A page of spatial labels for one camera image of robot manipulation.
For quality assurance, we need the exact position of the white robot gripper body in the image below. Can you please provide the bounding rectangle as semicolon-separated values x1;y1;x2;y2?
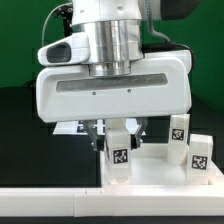
36;50;192;123

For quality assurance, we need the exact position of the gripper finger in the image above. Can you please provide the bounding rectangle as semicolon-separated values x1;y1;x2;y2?
131;117;148;149
83;120;104;152

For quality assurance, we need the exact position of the grey camera cable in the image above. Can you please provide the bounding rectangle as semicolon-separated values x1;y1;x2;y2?
41;3;73;51

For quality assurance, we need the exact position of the paper sheet with markers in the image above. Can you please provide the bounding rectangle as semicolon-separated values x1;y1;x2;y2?
53;119;139;135

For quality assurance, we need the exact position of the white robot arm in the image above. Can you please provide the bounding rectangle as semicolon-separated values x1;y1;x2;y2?
36;0;202;150

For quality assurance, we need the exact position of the white square table top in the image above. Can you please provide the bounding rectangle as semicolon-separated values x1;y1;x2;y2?
100;143;224;186

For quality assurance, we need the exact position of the white L-shaped fence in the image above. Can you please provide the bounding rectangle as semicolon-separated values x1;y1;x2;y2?
0;146;224;218

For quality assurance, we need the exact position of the black camera on stand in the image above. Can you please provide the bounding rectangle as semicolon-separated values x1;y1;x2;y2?
53;3;73;37

